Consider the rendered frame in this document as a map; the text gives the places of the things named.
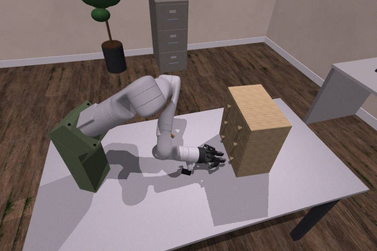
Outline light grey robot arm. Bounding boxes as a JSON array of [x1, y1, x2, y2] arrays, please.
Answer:
[[77, 75, 199, 171]]

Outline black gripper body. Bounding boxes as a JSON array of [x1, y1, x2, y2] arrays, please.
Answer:
[[196, 147, 213, 164]]

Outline brown wooden drawer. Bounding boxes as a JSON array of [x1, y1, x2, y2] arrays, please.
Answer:
[[231, 127, 245, 162], [227, 142, 240, 175], [220, 122, 230, 151], [234, 109, 250, 146], [222, 108, 233, 138], [225, 91, 237, 123]]

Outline brown wooden chest of drawers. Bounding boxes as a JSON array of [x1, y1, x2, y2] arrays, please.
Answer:
[[227, 84, 292, 177]]

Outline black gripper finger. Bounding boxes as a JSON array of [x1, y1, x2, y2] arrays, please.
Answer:
[[203, 144, 224, 156], [206, 155, 226, 169]]

